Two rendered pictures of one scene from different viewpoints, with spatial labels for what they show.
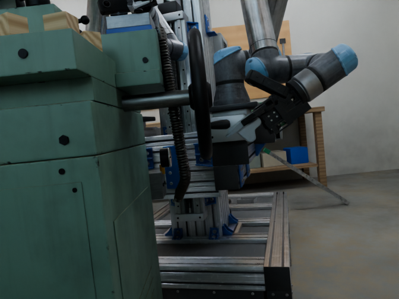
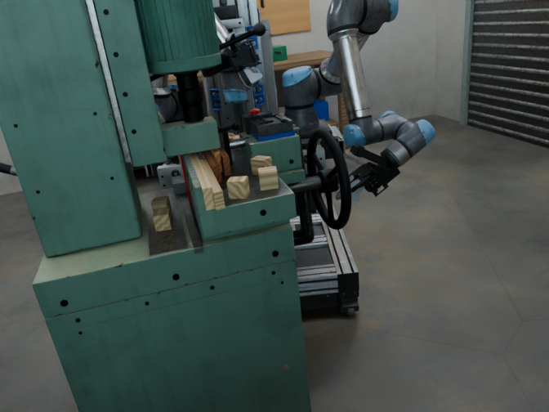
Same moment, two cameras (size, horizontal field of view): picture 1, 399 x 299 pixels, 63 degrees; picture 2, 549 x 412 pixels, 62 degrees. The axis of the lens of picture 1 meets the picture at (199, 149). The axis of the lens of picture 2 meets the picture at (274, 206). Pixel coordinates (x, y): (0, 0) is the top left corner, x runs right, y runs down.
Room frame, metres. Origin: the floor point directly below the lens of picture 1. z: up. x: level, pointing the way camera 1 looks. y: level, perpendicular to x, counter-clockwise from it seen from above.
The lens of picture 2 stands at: (-0.41, 0.44, 1.27)
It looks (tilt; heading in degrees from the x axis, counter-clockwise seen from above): 23 degrees down; 346
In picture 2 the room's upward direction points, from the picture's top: 7 degrees counter-clockwise
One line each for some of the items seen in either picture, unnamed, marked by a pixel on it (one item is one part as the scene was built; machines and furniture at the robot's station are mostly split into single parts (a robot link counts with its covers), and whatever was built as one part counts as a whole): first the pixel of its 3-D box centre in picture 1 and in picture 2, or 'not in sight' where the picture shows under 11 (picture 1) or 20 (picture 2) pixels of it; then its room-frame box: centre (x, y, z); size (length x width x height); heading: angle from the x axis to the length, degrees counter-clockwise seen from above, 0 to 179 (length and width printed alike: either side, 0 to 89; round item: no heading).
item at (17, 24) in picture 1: (11, 30); (238, 187); (0.52, 0.28, 0.92); 0.04 x 0.03 x 0.04; 63
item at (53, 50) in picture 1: (100, 82); (242, 171); (0.78, 0.22, 0.87); 0.61 x 0.30 x 0.06; 179
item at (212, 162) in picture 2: not in sight; (210, 163); (0.74, 0.30, 0.92); 0.21 x 0.02 x 0.04; 179
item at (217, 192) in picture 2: not in sight; (199, 158); (0.81, 0.32, 0.92); 0.67 x 0.02 x 0.04; 179
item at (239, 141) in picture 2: not in sight; (235, 143); (0.78, 0.22, 0.95); 0.09 x 0.07 x 0.09; 179
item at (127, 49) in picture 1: (133, 59); (270, 150); (0.78, 0.13, 0.91); 0.15 x 0.14 x 0.09; 179
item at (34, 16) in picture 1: (33, 31); (189, 139); (0.75, 0.35, 0.99); 0.14 x 0.07 x 0.09; 89
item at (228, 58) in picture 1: (230, 64); (299, 85); (1.34, -0.16, 0.98); 0.13 x 0.12 x 0.14; 96
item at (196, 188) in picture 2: not in sight; (185, 161); (0.78, 0.36, 0.93); 0.60 x 0.02 x 0.06; 179
